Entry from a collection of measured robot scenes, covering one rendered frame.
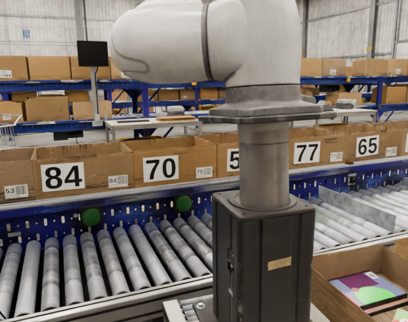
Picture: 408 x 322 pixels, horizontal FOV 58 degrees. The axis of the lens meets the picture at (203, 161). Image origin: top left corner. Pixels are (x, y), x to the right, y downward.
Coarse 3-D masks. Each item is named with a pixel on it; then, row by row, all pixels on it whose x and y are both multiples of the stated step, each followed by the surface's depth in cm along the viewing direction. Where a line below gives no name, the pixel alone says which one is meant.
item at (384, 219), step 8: (320, 192) 185; (328, 192) 179; (336, 192) 174; (328, 200) 180; (336, 200) 174; (344, 200) 169; (352, 200) 164; (344, 208) 170; (352, 208) 165; (360, 208) 161; (368, 208) 156; (376, 208) 152; (360, 216) 161; (368, 216) 157; (376, 216) 153; (384, 216) 149; (392, 216) 145; (376, 224) 153; (384, 224) 149; (392, 224) 146
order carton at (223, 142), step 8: (200, 136) 196; (208, 136) 198; (216, 136) 200; (224, 136) 202; (232, 136) 204; (216, 144) 170; (224, 144) 170; (232, 144) 172; (216, 152) 170; (224, 152) 171; (216, 160) 171; (224, 160) 172; (216, 168) 172; (224, 168) 173; (216, 176) 173; (224, 176) 174
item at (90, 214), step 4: (92, 208) 147; (84, 212) 145; (88, 212) 145; (92, 212) 146; (96, 212) 147; (84, 216) 145; (88, 216) 146; (92, 216) 146; (96, 216) 147; (84, 220) 146; (88, 220) 146; (92, 220) 147; (96, 220) 147; (88, 224) 146; (92, 224) 147
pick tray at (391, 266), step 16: (320, 256) 104; (336, 256) 106; (352, 256) 107; (368, 256) 109; (384, 256) 109; (400, 256) 103; (320, 272) 105; (336, 272) 107; (352, 272) 108; (384, 272) 110; (400, 272) 104; (320, 288) 94; (336, 288) 87; (400, 288) 103; (320, 304) 94; (336, 304) 87; (352, 304) 82; (336, 320) 88; (352, 320) 82; (368, 320) 77; (384, 320) 89
